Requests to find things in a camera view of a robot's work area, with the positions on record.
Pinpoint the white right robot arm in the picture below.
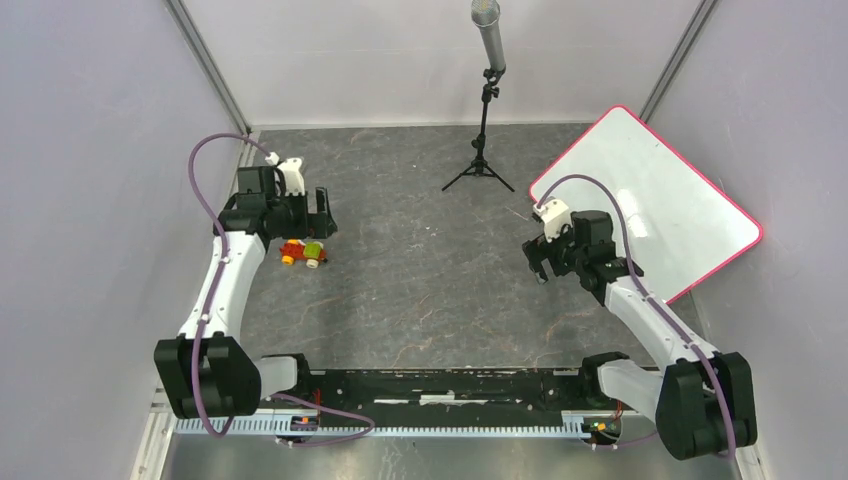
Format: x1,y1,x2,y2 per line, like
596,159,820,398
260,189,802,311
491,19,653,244
522,203,759,460

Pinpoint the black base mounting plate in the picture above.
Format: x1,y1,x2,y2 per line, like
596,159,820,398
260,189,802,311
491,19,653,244
291,368,621,429

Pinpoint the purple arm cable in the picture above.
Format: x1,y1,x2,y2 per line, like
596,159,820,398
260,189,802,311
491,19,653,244
188,133,376,448
535,174,738,461

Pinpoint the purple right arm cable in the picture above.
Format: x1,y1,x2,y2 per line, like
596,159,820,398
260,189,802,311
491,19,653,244
535,174,738,461

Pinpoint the pink framed whiteboard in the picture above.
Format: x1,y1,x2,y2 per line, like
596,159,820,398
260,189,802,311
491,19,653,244
528,105,763,303

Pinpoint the black tripod stand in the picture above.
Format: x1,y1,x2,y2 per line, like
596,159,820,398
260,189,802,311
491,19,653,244
441,68,515,192

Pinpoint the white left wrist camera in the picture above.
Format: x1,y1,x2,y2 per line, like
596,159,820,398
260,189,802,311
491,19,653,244
265,152,306,196

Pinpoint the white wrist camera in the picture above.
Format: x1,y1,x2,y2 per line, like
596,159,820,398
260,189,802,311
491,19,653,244
533,198,572,243
265,152,306,196

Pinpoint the silver microphone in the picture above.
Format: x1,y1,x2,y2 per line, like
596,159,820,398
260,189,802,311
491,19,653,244
471,0,506,73

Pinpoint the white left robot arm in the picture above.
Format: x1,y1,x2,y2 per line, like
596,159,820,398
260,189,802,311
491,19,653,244
154,157,338,419

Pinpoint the red yellow toy car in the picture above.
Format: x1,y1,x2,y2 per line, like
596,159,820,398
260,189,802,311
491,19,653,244
279,239,328,269

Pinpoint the white toothed cable rail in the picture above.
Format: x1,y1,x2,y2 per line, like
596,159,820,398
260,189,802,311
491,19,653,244
173,409,624,439

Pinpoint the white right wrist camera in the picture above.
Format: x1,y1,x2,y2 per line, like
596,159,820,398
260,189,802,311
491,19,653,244
533,198,572,243

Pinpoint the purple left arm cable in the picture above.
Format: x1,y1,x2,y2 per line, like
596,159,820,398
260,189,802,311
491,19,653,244
188,133,376,448

